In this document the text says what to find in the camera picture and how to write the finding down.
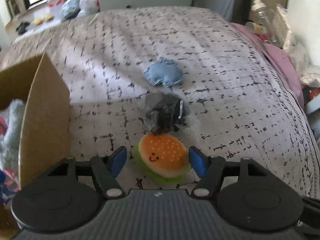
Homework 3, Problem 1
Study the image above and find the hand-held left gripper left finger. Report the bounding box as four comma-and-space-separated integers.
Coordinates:
46, 146, 128, 199

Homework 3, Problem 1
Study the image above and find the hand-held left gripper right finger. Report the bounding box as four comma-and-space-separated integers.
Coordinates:
188, 146, 272, 198

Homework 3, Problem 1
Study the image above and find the burger plush toy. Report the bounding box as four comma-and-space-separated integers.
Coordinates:
134, 133, 192, 184

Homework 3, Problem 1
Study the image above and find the brown cardboard box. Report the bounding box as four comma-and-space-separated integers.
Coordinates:
0, 52, 70, 230

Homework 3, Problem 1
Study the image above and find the fluffy blue plush toy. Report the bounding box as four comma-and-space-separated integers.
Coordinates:
0, 99, 25, 173

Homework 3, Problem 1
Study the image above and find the blue tissue pack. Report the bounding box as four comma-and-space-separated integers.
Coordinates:
0, 170, 19, 204

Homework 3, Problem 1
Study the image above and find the dark grey bagged cloth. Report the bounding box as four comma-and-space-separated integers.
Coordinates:
144, 92, 187, 134

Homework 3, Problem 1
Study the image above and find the black-patterned white bed sheet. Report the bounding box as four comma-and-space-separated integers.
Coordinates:
0, 6, 318, 198

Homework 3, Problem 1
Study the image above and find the blue denim pouch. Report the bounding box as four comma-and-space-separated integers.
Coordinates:
143, 57, 184, 87

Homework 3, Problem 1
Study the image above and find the pink blanket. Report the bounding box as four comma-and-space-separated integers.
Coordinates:
230, 22, 305, 109

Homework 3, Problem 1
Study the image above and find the crumpled clear plastic bag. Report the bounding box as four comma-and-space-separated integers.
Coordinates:
275, 4, 320, 85

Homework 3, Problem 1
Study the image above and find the white floor mat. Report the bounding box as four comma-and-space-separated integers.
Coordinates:
15, 17, 63, 42

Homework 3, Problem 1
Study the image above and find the white plastic bag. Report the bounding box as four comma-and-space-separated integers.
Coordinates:
79, 0, 99, 18

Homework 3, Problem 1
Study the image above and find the clear bottle with pink cap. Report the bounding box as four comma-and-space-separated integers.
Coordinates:
249, 0, 280, 44

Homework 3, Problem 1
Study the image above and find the blue-grey plastic bag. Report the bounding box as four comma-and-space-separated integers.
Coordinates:
61, 0, 93, 20

